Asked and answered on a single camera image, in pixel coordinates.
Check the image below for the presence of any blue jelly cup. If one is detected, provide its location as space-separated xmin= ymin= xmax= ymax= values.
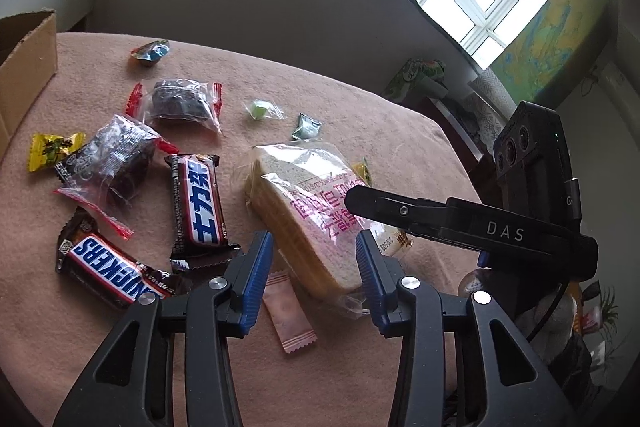
xmin=130 ymin=39 xmax=170 ymax=67

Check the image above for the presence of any colourful wall painting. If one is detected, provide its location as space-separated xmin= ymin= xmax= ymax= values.
xmin=490 ymin=0 xmax=608 ymax=106

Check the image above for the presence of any Snickers bar Chinese label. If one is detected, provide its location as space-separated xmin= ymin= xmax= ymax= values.
xmin=165 ymin=154 xmax=240 ymax=275

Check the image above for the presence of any pink table cloth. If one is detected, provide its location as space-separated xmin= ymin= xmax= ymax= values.
xmin=0 ymin=31 xmax=484 ymax=427

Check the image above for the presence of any clear green candy wrapper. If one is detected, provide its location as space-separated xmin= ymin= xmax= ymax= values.
xmin=244 ymin=98 xmax=285 ymax=121

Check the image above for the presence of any clear red dark snack bag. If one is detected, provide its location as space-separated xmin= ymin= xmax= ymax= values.
xmin=125 ymin=79 xmax=222 ymax=133

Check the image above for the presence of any brown cardboard box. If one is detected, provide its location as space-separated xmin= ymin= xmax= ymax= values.
xmin=0 ymin=9 xmax=58 ymax=156

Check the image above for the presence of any packaged sliced bread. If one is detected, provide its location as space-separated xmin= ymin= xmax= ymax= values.
xmin=239 ymin=140 xmax=411 ymax=319

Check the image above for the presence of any Snickers bar English label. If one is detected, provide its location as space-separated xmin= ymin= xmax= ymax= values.
xmin=55 ymin=207 xmax=190 ymax=309

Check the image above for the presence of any yellow wrapped candy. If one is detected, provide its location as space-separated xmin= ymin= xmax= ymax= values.
xmin=27 ymin=132 xmax=86 ymax=172

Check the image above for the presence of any pink candy sachet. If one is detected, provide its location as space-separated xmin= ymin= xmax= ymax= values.
xmin=262 ymin=271 xmax=317 ymax=355

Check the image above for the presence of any green white candy packet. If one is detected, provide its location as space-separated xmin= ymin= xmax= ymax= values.
xmin=292 ymin=113 xmax=322 ymax=141

